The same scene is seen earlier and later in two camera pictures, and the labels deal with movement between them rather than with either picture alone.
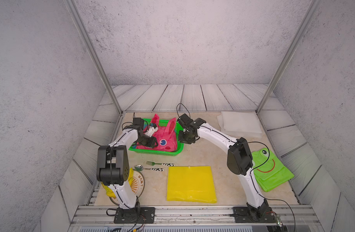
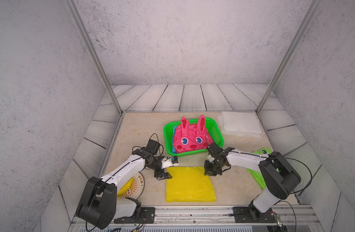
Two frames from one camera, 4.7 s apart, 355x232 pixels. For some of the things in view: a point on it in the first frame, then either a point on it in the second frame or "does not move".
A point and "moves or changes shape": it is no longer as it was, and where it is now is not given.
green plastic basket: (156, 151) to (212, 127)
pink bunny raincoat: (166, 135) moves or changes shape
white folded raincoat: (242, 124) does not move
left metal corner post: (77, 16) does not move
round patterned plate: (137, 181) does not move
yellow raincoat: (194, 183) does not move
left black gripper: (151, 143) to (161, 174)
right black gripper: (182, 140) to (207, 172)
